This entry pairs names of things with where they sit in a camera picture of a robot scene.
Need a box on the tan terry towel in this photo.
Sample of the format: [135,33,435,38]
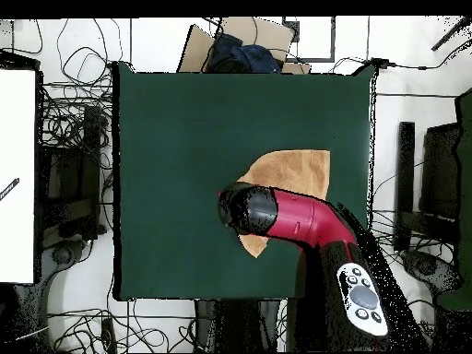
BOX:
[235,148,332,259]

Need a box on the dark green table cloth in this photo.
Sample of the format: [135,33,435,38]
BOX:
[111,60,377,302]

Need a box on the dark blue clothing pile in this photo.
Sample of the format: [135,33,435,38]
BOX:
[205,32,282,74]

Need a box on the open cardboard box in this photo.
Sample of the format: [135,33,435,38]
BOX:
[176,16,313,75]

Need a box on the office chair base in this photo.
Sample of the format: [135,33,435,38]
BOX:
[399,248,464,296]
[38,237,95,353]

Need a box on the black power strip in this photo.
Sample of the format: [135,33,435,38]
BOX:
[100,317,118,353]

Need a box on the white desk top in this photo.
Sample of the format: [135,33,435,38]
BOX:
[0,68,39,285]

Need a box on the dark green draped cloth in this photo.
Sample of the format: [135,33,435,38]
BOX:
[436,87,472,312]

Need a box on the black tripod leg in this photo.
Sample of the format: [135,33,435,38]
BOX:
[430,16,472,53]

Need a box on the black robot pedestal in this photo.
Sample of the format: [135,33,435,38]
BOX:
[194,299,281,353]

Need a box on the bluish cable tangle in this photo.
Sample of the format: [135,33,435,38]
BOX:
[276,300,289,351]

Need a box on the black cable tangle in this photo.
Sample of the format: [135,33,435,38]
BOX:
[47,298,196,353]
[369,209,456,333]
[38,18,124,156]

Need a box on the black cable adapter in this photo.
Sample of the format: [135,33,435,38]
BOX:
[369,56,397,70]

